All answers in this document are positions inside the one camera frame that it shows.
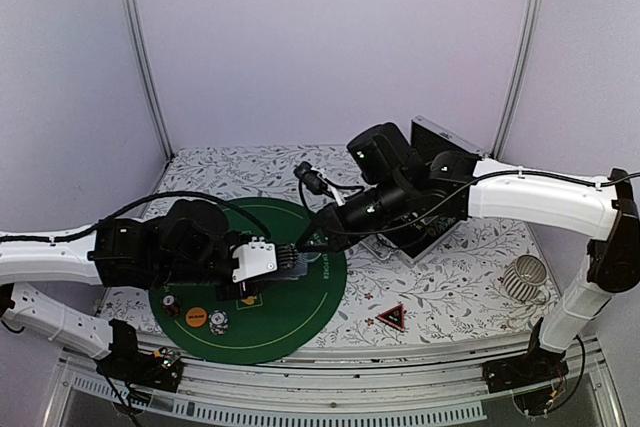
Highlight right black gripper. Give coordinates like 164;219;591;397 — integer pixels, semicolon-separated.
296;174;413;253

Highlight blue backed cards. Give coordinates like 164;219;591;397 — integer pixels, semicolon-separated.
269;253;308;281

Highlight orange big blind button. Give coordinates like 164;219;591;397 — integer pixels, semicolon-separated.
185;307;208;329

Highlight dark red chip stack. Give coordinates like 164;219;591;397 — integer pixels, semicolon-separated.
161;293;182;318

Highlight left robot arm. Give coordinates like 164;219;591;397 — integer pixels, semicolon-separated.
1;191;298;381

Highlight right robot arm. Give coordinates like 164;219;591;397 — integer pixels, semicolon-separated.
296;122;639;383

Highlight round green poker mat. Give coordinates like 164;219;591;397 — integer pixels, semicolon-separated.
147;196;349;366

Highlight red black triangular button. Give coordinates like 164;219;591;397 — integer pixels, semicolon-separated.
376;304;405;332

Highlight aluminium poker chip case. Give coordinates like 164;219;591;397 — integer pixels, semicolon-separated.
360;116;487;266

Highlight striped ceramic mug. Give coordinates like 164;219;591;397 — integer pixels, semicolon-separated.
502;255;547;303

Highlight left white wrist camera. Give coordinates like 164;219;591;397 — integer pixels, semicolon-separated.
232;240;277;283

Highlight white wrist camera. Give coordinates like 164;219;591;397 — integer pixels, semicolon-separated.
294;161;345;210
232;240;277;283

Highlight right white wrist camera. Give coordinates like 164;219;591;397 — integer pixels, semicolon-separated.
294;161;345;210

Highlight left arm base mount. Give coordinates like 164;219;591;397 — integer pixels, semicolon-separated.
96;347;184;393

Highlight right aluminium frame post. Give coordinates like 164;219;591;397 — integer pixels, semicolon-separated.
491;0;543;159

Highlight aluminium frame post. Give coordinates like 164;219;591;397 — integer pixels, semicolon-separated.
122;0;175;162
491;0;543;159

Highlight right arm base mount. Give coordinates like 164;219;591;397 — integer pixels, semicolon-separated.
482;346;569;393

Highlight left aluminium frame post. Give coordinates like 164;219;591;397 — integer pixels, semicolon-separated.
122;0;175;162

